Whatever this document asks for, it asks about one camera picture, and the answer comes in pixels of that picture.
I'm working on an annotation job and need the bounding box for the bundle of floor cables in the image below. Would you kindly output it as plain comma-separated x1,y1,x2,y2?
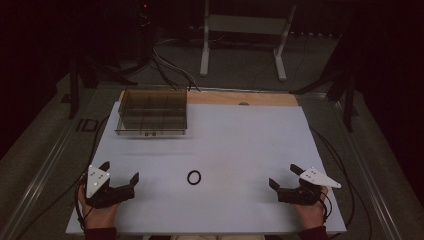
150,38,202,93

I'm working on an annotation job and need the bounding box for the white metal stand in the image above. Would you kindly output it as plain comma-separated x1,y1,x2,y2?
199,0,298,82

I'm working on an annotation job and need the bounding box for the dark equipment tower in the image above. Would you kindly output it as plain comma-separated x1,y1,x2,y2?
131,0,158,66

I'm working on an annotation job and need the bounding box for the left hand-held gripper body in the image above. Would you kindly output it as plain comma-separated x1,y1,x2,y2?
85,165,136,210

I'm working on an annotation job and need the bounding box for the person's right hand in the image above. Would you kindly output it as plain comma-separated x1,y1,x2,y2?
293,186,330,231

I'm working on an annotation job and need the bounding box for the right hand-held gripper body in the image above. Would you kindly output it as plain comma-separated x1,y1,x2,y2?
276,166,343,206

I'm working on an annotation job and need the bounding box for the black rubber ring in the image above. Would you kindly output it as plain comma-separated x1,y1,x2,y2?
186,169,202,186

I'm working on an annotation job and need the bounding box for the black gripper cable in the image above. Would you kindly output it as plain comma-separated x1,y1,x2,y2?
309,127,373,240
14,115,111,240

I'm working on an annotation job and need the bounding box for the wooden board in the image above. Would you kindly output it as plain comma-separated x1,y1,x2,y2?
118,89,299,107

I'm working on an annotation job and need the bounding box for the person's left hand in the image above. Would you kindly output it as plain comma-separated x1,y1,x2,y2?
77,184,120,231

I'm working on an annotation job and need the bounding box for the black tripod stand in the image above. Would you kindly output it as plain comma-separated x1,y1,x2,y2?
67,54,138,120
289,68,361,133

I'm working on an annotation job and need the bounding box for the clear acrylic compartment box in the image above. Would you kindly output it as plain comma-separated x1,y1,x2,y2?
114,87,189,137

